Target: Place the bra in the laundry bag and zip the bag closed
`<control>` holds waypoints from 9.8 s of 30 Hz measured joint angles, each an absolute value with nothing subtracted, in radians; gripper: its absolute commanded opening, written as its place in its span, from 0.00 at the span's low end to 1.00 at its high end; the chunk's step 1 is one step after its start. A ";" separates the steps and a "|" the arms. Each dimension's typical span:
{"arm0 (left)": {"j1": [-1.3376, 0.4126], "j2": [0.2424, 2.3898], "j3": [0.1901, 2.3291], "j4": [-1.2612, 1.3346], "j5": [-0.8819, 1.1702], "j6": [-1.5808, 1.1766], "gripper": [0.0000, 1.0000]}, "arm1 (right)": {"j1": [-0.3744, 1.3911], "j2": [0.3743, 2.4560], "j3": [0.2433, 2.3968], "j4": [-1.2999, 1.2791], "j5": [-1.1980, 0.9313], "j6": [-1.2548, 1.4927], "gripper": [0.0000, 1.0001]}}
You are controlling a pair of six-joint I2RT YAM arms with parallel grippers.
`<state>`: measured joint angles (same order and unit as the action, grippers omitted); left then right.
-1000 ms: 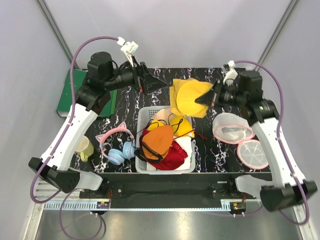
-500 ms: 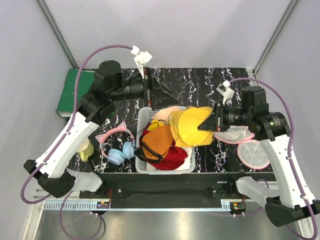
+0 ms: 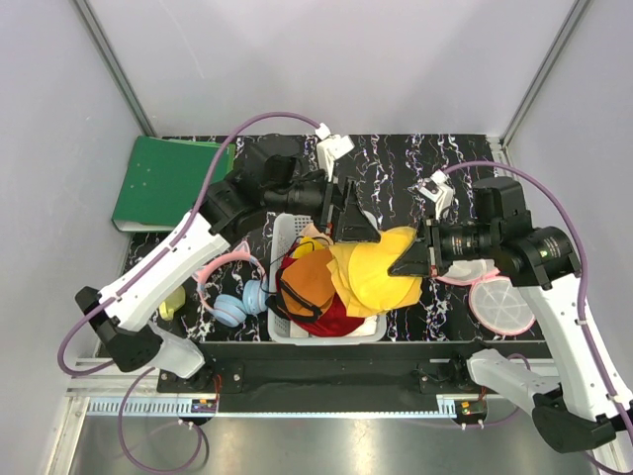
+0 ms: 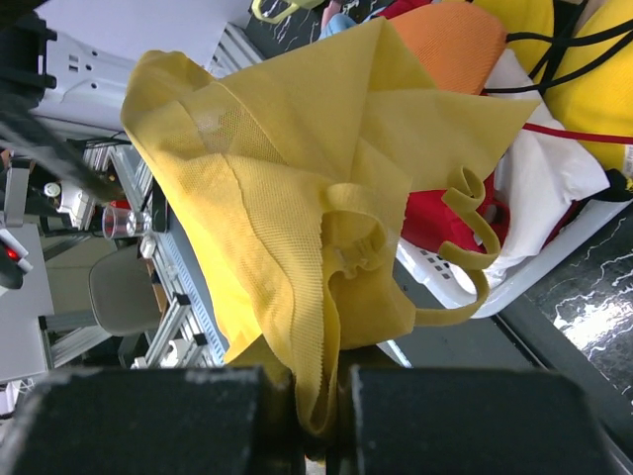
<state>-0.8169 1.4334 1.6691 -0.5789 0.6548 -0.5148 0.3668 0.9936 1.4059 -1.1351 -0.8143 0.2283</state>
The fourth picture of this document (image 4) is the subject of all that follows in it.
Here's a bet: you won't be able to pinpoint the yellow mesh bra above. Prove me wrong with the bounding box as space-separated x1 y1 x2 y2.
121 19 535 439

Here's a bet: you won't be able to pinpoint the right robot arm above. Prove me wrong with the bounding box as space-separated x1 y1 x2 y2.
1 1 217 133

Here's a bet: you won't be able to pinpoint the red satin bra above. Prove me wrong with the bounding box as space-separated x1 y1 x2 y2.
401 174 510 252

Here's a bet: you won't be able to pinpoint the grey plastic laundry basket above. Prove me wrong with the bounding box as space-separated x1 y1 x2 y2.
397 200 631 319

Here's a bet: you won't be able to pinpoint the clear plastic cup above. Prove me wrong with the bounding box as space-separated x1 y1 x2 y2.
102 207 152 239

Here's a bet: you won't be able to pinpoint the grey office chair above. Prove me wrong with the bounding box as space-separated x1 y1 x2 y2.
88 246 162 336

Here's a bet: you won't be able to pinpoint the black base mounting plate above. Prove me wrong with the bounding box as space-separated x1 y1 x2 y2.
375 276 633 446

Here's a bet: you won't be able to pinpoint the pink blue cat-ear headphones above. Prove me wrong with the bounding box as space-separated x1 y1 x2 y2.
318 0 360 40

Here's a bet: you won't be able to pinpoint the yellow-green plastic cup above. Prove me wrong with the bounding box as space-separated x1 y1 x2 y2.
251 0 323 24

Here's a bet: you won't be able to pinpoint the orange bra black straps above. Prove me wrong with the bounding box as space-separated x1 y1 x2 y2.
393 8 508 96

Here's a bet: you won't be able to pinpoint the yellow bra black straps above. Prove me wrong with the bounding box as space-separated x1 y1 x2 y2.
469 0 633 169

